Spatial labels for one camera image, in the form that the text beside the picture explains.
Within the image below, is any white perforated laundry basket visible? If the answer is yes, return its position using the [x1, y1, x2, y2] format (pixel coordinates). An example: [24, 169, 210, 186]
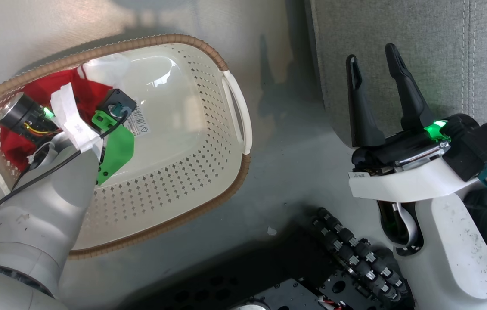
[0, 34, 253, 260]

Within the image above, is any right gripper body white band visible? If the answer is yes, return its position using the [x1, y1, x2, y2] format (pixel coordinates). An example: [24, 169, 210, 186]
[349, 121, 483, 203]

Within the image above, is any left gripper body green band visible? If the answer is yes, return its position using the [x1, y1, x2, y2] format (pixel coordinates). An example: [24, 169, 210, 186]
[0, 83, 135, 186]

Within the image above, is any black cable drag chain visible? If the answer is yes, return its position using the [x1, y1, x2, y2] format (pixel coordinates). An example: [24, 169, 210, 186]
[311, 208, 408, 302]

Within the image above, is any red and white garment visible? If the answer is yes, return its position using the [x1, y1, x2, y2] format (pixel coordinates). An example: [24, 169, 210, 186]
[0, 54, 132, 171]

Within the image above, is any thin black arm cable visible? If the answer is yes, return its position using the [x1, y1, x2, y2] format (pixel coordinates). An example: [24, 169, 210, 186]
[0, 110, 130, 244]

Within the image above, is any white label sticker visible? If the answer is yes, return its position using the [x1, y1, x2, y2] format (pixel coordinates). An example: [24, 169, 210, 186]
[123, 105, 151, 136]

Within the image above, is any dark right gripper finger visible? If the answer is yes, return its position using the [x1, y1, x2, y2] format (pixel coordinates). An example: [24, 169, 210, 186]
[346, 54, 386, 148]
[385, 43, 436, 131]

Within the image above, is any grey fabric sofa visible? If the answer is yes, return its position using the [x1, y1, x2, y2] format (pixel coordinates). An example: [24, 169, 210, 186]
[310, 0, 487, 173]

